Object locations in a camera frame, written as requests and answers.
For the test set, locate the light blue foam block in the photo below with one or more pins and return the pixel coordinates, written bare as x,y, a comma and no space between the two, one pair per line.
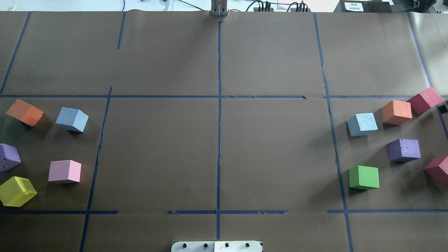
362,124

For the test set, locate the green foam block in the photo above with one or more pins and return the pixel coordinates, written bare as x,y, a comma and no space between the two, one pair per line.
363,177

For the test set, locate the pink foam block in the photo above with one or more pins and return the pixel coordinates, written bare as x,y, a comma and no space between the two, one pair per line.
64,171

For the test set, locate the black box with label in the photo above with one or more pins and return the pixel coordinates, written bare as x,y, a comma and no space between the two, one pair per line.
353,6

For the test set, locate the orange foam block right side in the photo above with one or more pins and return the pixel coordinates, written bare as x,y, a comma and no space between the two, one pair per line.
396,112

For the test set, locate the orange foam block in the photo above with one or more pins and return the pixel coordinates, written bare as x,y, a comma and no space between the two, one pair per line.
25,112
396,112

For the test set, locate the purple foam block right side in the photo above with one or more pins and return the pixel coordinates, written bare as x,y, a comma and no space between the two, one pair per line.
404,150

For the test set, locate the purple foam block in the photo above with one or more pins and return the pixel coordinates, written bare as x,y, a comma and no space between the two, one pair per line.
404,150
9,157

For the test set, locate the orange foam block left side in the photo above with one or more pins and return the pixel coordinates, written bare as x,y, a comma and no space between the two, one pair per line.
25,112

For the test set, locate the purple foam block left side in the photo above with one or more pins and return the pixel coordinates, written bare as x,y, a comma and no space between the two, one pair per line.
9,157

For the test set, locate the yellow foam block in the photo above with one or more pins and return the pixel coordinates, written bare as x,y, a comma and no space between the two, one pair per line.
16,191

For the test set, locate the dark red foam block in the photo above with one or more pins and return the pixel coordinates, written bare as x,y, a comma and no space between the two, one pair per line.
438,169

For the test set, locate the aluminium camera post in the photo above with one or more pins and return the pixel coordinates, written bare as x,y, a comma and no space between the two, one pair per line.
219,8

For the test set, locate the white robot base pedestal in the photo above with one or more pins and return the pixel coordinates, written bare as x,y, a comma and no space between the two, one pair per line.
218,246

